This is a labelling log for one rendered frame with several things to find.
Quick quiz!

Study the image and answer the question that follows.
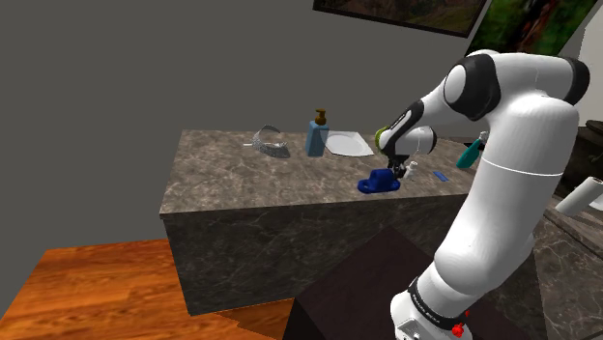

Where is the blue soap dispenser bottle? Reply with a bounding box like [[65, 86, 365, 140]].
[[304, 108, 330, 158]]

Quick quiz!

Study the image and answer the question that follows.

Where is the marble counter island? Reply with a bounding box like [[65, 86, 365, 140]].
[[158, 128, 548, 317]]

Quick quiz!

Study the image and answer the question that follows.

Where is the silver curved mesh object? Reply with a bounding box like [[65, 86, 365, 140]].
[[243, 124, 291, 159]]

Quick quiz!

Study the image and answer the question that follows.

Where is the green wall picture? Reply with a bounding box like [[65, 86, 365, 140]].
[[463, 0, 598, 59]]

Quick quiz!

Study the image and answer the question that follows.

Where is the dark framed wall picture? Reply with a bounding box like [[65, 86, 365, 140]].
[[312, 0, 494, 40]]

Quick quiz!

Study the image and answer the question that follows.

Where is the white square plate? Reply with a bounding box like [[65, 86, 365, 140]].
[[324, 130, 375, 157]]

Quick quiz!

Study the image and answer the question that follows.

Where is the dark robot stand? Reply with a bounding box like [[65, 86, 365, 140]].
[[281, 224, 532, 340]]

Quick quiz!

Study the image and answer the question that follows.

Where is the teal handled tool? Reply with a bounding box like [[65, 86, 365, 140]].
[[455, 131, 490, 170]]

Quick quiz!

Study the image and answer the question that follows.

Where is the white paper roll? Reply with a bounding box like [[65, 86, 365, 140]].
[[555, 176, 603, 217]]

